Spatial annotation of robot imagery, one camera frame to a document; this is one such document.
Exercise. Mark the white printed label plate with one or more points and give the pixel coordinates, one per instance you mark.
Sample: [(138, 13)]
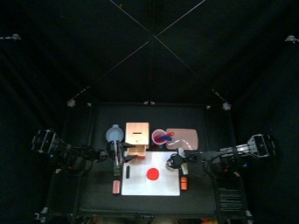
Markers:
[(230, 201)]

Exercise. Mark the small orange block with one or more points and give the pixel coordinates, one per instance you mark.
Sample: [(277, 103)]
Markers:
[(183, 183)]

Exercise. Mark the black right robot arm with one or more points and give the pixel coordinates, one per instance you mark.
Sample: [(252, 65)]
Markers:
[(241, 149)]

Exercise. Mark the orange plastic dough tool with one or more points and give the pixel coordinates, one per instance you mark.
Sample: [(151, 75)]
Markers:
[(170, 134)]

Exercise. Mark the silver frame corner bracket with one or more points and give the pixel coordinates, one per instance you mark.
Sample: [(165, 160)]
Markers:
[(226, 105), (41, 215), (292, 38), (147, 102), (249, 217), (71, 102), (15, 37)]

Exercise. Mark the red plastic cup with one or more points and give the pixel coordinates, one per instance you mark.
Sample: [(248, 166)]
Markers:
[(157, 137)]

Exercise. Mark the white cutting board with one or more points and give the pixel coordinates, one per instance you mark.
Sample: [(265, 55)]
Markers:
[(151, 188)]

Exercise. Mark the red-fronted wooden drawer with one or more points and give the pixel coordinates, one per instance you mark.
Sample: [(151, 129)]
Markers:
[(137, 151)]

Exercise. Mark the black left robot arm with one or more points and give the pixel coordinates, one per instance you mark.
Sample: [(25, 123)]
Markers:
[(78, 153)]

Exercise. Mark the pale blue bowl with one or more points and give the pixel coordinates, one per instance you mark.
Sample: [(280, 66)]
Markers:
[(114, 134)]

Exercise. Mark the blue plastic dough tool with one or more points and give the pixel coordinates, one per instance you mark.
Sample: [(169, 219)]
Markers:
[(166, 138)]

